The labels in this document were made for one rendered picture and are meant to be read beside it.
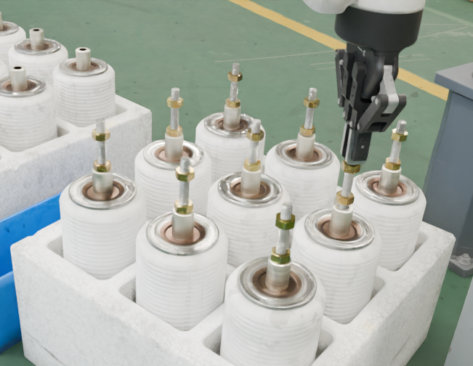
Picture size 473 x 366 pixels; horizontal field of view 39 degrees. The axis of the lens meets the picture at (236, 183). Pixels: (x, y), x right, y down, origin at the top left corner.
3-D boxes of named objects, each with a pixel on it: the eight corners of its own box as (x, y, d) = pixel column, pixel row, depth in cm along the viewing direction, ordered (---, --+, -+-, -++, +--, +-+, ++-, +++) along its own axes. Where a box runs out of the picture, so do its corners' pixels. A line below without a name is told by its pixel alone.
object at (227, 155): (184, 219, 103) (187, 113, 93) (242, 211, 106) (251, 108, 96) (201, 256, 95) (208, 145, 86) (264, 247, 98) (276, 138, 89)
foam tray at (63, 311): (213, 229, 113) (219, 135, 104) (426, 338, 94) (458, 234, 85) (22, 356, 86) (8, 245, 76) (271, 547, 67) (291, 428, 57)
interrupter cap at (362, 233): (301, 210, 75) (302, 205, 74) (368, 215, 75) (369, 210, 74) (306, 250, 68) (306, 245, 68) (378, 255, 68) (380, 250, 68)
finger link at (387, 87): (373, 57, 58) (364, 67, 60) (381, 106, 56) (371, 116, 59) (399, 56, 58) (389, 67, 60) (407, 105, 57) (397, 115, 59)
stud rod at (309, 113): (301, 145, 84) (309, 90, 80) (301, 141, 85) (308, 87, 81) (309, 146, 84) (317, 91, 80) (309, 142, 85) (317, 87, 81)
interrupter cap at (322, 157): (295, 137, 90) (296, 133, 89) (344, 157, 86) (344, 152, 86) (262, 156, 85) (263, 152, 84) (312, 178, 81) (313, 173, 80)
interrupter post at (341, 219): (326, 224, 72) (330, 199, 71) (348, 226, 72) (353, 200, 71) (328, 237, 70) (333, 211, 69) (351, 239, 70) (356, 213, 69)
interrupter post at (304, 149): (301, 150, 87) (304, 128, 85) (316, 157, 86) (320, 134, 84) (290, 157, 85) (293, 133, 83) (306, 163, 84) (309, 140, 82)
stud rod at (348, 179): (347, 216, 70) (360, 153, 66) (338, 216, 70) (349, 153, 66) (345, 210, 71) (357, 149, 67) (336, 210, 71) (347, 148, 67)
